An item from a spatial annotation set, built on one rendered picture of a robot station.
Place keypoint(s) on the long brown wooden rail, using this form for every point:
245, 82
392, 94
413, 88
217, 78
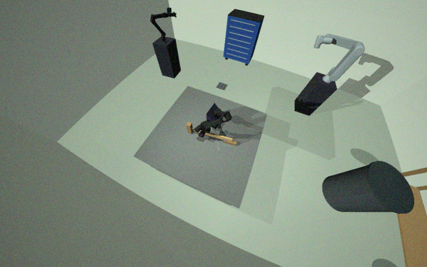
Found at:
218, 136

